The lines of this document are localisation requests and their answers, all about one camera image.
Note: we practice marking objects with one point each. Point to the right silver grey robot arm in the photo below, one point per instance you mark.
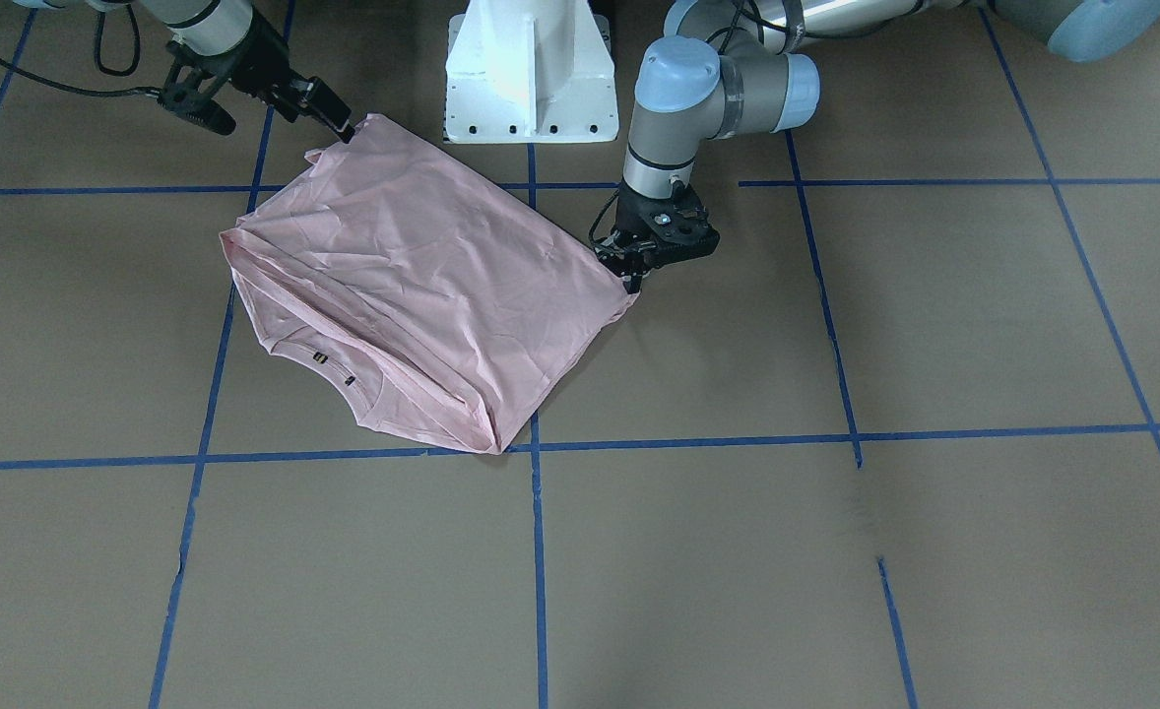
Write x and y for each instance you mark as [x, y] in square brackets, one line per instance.
[163, 11]

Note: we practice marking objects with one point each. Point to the pink Snoopy t-shirt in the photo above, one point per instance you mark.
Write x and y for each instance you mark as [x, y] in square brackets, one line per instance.
[443, 309]

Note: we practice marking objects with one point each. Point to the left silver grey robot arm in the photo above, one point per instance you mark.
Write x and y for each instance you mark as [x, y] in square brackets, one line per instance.
[720, 69]

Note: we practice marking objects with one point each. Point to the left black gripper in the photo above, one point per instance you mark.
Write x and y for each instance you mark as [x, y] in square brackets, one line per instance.
[625, 253]

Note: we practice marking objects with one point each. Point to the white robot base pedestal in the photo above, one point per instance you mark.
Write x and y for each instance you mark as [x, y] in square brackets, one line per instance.
[521, 72]

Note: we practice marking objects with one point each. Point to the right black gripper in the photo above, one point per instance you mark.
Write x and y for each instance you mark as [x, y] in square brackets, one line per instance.
[259, 57]

